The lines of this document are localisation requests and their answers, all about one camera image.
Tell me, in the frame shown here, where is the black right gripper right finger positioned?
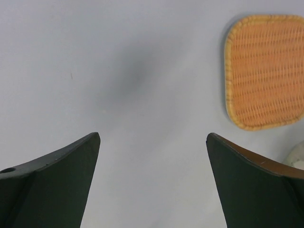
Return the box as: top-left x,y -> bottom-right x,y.
206,133 -> 304,228

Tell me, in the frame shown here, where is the orange woven wicker tray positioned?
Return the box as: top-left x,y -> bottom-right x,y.
224,15 -> 304,131

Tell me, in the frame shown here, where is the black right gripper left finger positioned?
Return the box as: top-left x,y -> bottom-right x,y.
0,133 -> 100,228

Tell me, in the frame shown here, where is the pale green plastic bag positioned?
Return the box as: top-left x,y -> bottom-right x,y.
283,142 -> 304,170

